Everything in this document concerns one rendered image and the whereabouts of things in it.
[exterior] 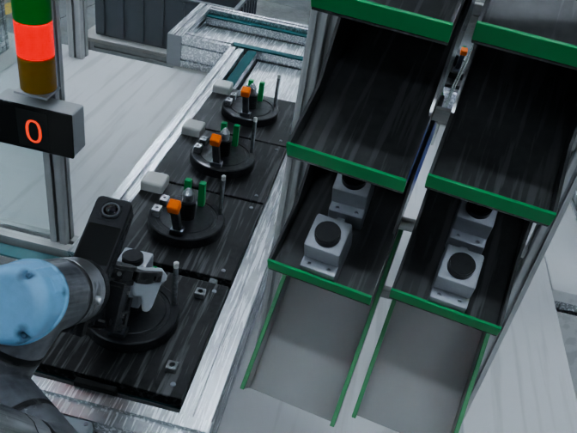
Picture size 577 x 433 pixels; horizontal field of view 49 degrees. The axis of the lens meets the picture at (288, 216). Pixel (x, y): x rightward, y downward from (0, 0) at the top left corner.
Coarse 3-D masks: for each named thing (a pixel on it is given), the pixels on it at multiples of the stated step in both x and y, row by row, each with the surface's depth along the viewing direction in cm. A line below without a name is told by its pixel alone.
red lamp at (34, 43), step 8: (16, 24) 84; (24, 24) 84; (48, 24) 85; (16, 32) 85; (24, 32) 84; (32, 32) 84; (40, 32) 85; (48, 32) 86; (16, 40) 86; (24, 40) 85; (32, 40) 85; (40, 40) 85; (48, 40) 86; (16, 48) 87; (24, 48) 86; (32, 48) 86; (40, 48) 86; (48, 48) 87; (24, 56) 86; (32, 56) 86; (40, 56) 87; (48, 56) 87
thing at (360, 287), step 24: (432, 120) 86; (312, 168) 81; (312, 192) 83; (384, 192) 83; (408, 192) 77; (288, 216) 79; (312, 216) 81; (384, 216) 81; (288, 240) 79; (360, 240) 79; (384, 240) 79; (288, 264) 78; (360, 264) 78; (384, 264) 76; (336, 288) 74; (360, 288) 76
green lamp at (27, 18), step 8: (16, 0) 82; (24, 0) 82; (32, 0) 82; (40, 0) 83; (48, 0) 84; (16, 8) 83; (24, 8) 82; (32, 8) 83; (40, 8) 83; (48, 8) 84; (16, 16) 83; (24, 16) 83; (32, 16) 83; (40, 16) 84; (48, 16) 85; (32, 24) 84; (40, 24) 84
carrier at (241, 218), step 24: (144, 192) 124; (168, 192) 125; (192, 192) 114; (144, 216) 118; (168, 216) 116; (192, 216) 116; (216, 216) 118; (240, 216) 122; (144, 240) 113; (168, 240) 112; (192, 240) 112; (216, 240) 116; (240, 240) 117; (168, 264) 108; (192, 264) 109; (216, 264) 110
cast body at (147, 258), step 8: (128, 248) 93; (120, 256) 91; (128, 256) 90; (136, 256) 90; (144, 256) 92; (152, 256) 92; (136, 264) 89; (144, 264) 90; (152, 264) 93; (136, 296) 90; (136, 304) 91
